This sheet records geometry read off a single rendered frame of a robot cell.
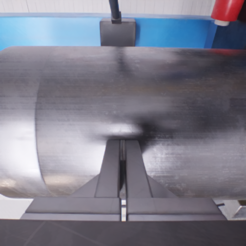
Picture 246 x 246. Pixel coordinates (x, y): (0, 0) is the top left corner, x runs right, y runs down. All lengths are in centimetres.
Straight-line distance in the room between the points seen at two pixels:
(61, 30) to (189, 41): 40
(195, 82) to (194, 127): 4
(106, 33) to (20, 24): 28
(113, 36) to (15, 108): 38
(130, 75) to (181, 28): 46
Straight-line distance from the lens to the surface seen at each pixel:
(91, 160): 17
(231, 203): 65
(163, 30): 61
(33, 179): 20
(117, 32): 51
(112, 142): 15
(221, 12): 47
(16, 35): 69
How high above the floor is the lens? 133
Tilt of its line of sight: 1 degrees down
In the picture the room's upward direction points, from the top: 89 degrees counter-clockwise
